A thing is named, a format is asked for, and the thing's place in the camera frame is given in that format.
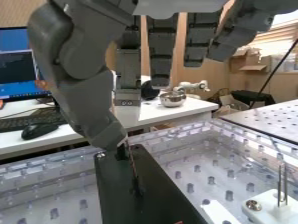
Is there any cardboard box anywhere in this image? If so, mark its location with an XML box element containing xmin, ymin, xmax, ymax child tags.
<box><xmin>231</xmin><ymin>48</ymin><xmax>273</xmax><ymax>73</ymax></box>

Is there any thin metal drill bit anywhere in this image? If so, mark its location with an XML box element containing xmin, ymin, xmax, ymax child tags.
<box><xmin>277</xmin><ymin>162</ymin><xmax>291</xmax><ymax>208</ymax></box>

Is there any black plate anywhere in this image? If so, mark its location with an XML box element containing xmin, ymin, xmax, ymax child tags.
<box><xmin>94</xmin><ymin>143</ymin><xmax>209</xmax><ymax>224</ymax></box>

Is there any dark grey five-finger robot hand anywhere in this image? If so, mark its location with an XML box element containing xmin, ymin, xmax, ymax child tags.
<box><xmin>26</xmin><ymin>0</ymin><xmax>298</xmax><ymax>153</ymax></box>

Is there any small white holder block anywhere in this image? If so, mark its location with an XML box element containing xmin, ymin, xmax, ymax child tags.
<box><xmin>241</xmin><ymin>188</ymin><xmax>298</xmax><ymax>224</ymax></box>

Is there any white desk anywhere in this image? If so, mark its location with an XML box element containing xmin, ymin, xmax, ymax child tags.
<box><xmin>0</xmin><ymin>94</ymin><xmax>220</xmax><ymax>161</ymax></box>

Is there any metal bowl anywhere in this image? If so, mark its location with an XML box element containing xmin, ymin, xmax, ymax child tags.
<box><xmin>159</xmin><ymin>91</ymin><xmax>188</xmax><ymax>108</ymax></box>

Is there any computer monitor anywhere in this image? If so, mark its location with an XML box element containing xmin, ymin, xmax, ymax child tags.
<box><xmin>0</xmin><ymin>26</ymin><xmax>52</xmax><ymax>102</ymax></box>

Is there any black keyboard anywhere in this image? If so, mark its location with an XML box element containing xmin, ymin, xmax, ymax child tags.
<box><xmin>0</xmin><ymin>108</ymin><xmax>68</xmax><ymax>134</ymax></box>

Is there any black computer mouse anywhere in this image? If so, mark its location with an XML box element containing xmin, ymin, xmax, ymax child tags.
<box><xmin>21</xmin><ymin>123</ymin><xmax>60</xmax><ymax>141</ymax></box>

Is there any small white jointed device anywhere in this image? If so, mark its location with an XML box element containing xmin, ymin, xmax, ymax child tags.
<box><xmin>174</xmin><ymin>79</ymin><xmax>212</xmax><ymax>96</ymax></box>

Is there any clear box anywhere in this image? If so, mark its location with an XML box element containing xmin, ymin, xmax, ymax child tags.
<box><xmin>0</xmin><ymin>118</ymin><xmax>298</xmax><ymax>224</ymax></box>

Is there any thin stick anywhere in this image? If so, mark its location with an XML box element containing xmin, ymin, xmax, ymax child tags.
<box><xmin>124</xmin><ymin>139</ymin><xmax>146</xmax><ymax>199</ymax></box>

